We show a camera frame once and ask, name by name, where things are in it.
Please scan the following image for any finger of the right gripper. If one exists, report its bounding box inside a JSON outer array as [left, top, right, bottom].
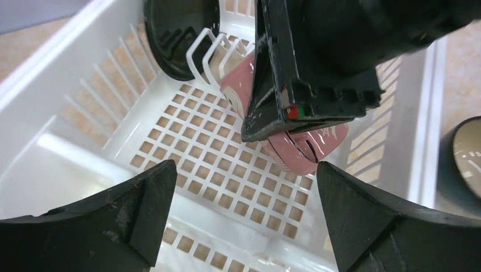
[[241, 1, 355, 142]]

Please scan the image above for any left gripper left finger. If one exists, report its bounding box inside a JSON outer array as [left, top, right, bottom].
[[1, 159, 178, 271]]

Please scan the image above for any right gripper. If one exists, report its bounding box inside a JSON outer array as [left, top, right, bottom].
[[291, 1, 480, 124]]

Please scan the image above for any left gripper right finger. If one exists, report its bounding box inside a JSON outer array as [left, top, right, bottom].
[[317, 161, 480, 271]]

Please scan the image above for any pink mug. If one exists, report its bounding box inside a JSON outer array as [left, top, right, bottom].
[[220, 53, 348, 176]]

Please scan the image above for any dark bowl beige inside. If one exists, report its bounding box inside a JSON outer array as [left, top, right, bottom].
[[437, 116, 480, 216]]

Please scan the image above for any white plastic dish rack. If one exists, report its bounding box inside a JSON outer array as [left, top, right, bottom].
[[0, 0, 448, 272]]

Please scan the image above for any black plate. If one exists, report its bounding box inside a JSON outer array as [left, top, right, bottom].
[[144, 0, 220, 82]]

